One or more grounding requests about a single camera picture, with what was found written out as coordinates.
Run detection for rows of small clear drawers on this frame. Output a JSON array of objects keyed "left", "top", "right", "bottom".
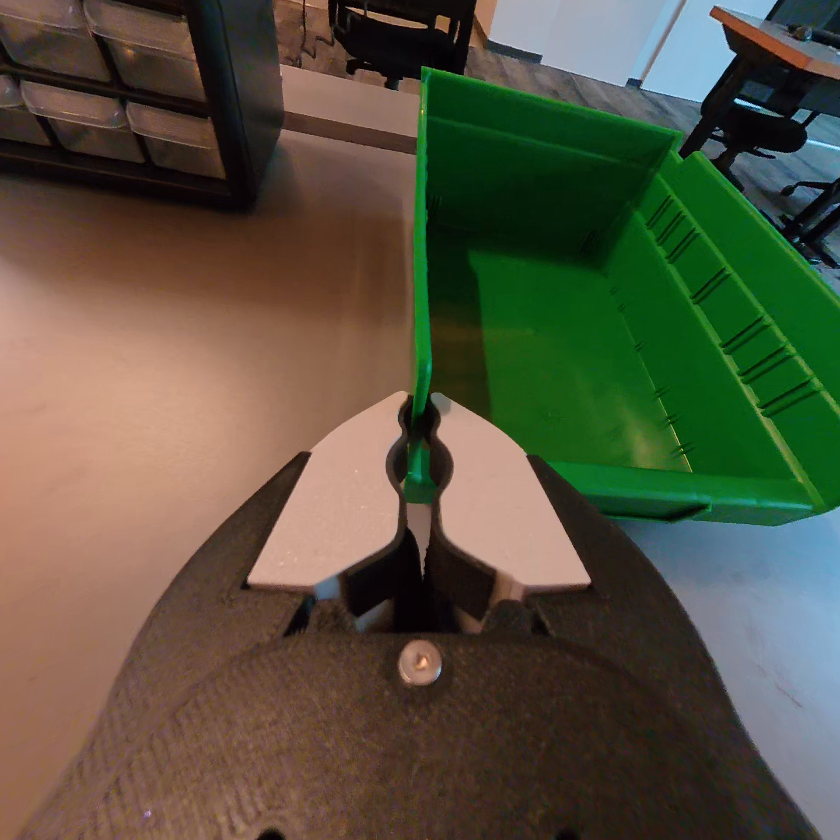
[{"left": 0, "top": 0, "right": 228, "bottom": 179}]

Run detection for green plastic bin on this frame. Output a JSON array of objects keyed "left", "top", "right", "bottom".
[{"left": 410, "top": 66, "right": 840, "bottom": 529}]

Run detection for wooden top desk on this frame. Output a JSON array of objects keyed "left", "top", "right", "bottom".
[{"left": 679, "top": 3, "right": 840, "bottom": 161}]

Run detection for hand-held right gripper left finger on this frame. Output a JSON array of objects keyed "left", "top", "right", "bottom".
[{"left": 247, "top": 391, "right": 421, "bottom": 618}]

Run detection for black office chair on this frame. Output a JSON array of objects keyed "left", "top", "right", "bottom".
[
  {"left": 780, "top": 176, "right": 840, "bottom": 266},
  {"left": 327, "top": 0, "right": 479, "bottom": 91},
  {"left": 699, "top": 101, "right": 809, "bottom": 173}
]

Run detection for black drawer cabinet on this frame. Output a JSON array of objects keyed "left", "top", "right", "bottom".
[{"left": 0, "top": 0, "right": 286, "bottom": 213}]

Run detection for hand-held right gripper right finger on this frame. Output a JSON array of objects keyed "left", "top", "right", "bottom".
[{"left": 427, "top": 392, "right": 593, "bottom": 618}]

